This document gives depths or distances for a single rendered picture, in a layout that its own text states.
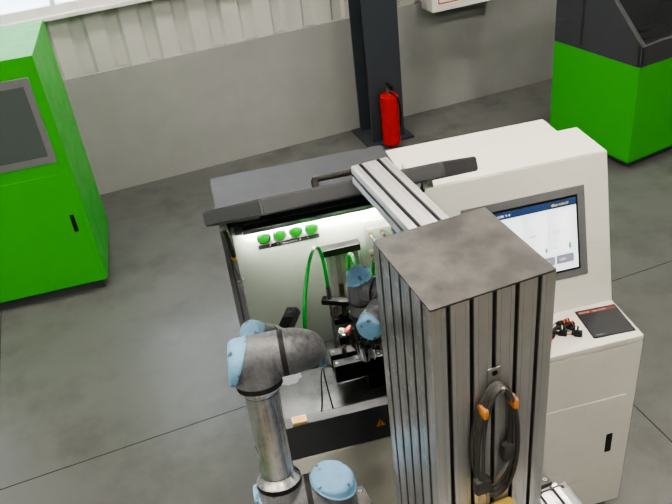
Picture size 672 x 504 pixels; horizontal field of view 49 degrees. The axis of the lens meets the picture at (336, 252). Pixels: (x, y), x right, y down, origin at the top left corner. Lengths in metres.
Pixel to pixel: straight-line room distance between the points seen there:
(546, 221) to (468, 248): 1.40
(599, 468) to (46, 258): 3.53
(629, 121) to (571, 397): 3.29
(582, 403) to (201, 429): 1.97
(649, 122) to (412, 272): 4.77
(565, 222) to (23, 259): 3.50
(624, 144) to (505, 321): 4.68
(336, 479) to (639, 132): 4.44
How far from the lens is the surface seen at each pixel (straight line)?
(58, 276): 5.19
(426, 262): 1.36
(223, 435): 3.95
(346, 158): 2.94
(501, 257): 1.37
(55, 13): 6.01
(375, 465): 2.81
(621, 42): 5.77
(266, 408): 1.86
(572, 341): 2.82
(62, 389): 4.56
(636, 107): 5.83
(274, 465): 1.95
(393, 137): 6.33
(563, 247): 2.85
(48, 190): 4.89
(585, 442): 3.15
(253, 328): 2.20
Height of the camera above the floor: 2.81
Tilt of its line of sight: 33 degrees down
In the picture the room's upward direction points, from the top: 7 degrees counter-clockwise
